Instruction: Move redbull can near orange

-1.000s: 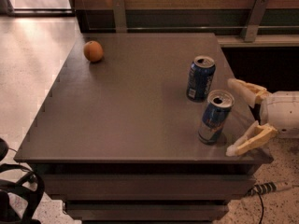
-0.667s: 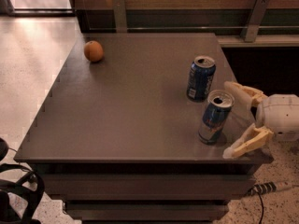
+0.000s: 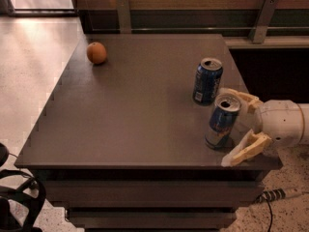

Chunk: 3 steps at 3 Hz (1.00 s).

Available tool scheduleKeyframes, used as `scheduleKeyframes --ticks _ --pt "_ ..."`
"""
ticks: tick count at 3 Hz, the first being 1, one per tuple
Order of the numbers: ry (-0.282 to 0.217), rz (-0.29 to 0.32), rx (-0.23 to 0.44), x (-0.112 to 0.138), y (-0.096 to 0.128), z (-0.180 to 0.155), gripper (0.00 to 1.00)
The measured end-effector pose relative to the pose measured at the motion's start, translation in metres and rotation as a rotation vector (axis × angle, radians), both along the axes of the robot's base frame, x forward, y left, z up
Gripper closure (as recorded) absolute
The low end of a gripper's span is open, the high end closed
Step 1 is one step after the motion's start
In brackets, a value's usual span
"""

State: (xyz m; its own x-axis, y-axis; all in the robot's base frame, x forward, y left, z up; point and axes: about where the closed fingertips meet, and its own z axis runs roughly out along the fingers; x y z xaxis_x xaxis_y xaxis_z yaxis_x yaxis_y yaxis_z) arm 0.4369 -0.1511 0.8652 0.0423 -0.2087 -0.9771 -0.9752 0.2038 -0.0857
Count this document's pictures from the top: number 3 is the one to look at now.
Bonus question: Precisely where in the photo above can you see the metal wall rail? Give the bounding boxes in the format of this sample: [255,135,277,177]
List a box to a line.
[84,26,309,34]

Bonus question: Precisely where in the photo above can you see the top cabinet drawer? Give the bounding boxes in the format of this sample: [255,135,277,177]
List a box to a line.
[44,181,263,208]

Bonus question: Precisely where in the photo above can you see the blue Pepsi can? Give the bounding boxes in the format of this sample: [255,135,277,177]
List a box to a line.
[192,57,223,105]

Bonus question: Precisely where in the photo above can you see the cabinet drawer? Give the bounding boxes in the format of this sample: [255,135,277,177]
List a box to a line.
[44,181,263,208]
[69,210,236,230]

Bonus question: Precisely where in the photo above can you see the lower cabinet drawer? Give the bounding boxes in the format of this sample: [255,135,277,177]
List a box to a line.
[69,210,236,230]

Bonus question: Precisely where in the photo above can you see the left metal wall bracket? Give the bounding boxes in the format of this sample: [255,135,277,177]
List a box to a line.
[116,0,131,34]

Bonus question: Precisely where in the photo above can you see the right metal wall bracket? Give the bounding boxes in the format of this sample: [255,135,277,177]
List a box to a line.
[248,0,279,44]

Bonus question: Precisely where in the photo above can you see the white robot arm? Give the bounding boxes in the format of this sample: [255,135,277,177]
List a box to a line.
[219,88,309,167]

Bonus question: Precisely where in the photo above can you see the black power cable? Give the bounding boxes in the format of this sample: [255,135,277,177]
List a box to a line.
[262,196,274,232]

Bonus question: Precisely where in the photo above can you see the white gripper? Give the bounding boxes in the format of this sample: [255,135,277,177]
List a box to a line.
[219,88,304,167]

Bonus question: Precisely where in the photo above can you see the Red Bull can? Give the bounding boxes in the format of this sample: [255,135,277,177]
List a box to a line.
[205,93,241,149]

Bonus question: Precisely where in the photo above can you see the metal wall bracket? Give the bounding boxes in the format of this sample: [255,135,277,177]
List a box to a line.
[248,0,279,44]
[116,0,131,34]

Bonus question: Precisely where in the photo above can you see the orange fruit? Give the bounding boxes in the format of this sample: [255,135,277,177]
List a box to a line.
[86,42,107,65]

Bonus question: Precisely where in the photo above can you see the dark grey drawer cabinet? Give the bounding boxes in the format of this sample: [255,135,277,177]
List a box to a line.
[14,33,284,232]

